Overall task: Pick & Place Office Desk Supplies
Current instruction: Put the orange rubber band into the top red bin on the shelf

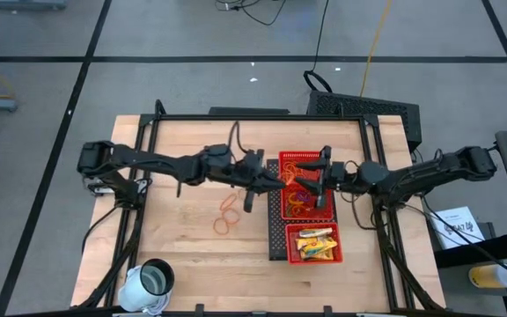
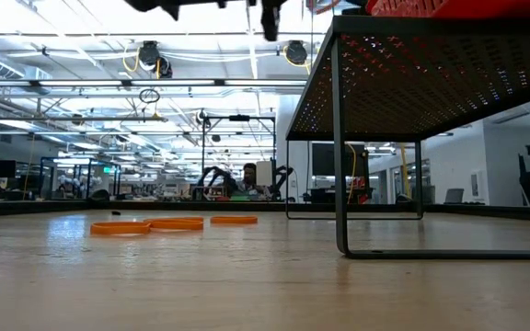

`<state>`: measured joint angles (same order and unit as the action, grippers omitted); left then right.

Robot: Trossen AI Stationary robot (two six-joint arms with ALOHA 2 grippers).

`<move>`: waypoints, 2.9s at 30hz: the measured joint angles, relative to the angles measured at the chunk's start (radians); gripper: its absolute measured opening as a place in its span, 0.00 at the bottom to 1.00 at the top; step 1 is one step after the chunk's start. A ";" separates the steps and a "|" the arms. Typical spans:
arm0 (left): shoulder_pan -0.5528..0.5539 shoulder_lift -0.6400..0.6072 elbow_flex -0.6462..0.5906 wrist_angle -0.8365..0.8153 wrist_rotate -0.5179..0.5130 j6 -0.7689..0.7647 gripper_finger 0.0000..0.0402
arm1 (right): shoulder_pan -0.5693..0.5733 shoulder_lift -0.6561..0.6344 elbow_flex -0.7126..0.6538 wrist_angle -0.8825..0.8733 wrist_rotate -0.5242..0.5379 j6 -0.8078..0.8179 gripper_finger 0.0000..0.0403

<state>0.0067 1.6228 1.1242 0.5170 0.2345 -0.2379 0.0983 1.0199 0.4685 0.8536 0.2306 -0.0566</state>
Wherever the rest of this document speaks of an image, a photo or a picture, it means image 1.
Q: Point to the black perforated computer case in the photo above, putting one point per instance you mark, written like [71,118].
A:
[363,110]

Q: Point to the yellow and white bottle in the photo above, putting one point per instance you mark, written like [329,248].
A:
[493,276]

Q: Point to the white cylindrical cup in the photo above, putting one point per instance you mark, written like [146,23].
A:
[145,286]

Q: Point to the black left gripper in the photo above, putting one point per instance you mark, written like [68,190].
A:
[249,169]

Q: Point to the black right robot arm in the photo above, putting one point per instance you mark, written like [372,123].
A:
[434,169]

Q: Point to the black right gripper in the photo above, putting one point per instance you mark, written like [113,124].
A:
[337,176]

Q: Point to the black table clamp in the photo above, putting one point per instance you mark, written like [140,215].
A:
[328,310]
[199,309]

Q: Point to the black shelf board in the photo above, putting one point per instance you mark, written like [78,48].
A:
[478,251]

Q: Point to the black perforated metal riser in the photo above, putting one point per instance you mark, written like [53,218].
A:
[273,211]

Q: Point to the red plastic slotted basket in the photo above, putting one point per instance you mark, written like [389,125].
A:
[285,213]
[292,257]
[297,155]

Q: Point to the orange rubber band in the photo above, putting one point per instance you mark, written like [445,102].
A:
[222,207]
[213,226]
[240,216]
[289,167]
[287,177]
[299,172]

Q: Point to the white printed manual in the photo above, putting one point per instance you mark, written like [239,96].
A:
[456,226]

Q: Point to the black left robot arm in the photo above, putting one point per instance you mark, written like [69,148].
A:
[148,160]

